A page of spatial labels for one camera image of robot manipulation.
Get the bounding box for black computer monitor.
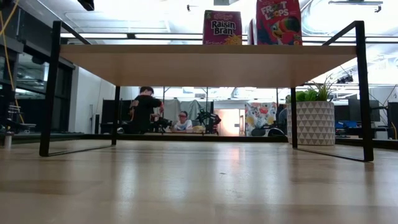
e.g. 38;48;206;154
348;98;381;123
387;101;398;127

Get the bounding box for purple Raisin Bran cereal box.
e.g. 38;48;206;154
202;9;243;46

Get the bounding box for wooden shelf with black frame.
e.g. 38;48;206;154
39;20;375;162

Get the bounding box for grey curtain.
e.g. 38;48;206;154
163;99;214;122

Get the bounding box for white floral print cloth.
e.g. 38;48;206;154
244;101;277;137

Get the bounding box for black aluminium rig frame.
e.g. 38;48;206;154
0;133;398;147

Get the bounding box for black partition panel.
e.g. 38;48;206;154
101;99;155;134

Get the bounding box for succulent in triangle-patterned white pot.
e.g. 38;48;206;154
285;75;336;146

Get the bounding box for ceiling light track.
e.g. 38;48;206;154
328;0;384;13

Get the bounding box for blue bin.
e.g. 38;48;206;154
335;120;358;129

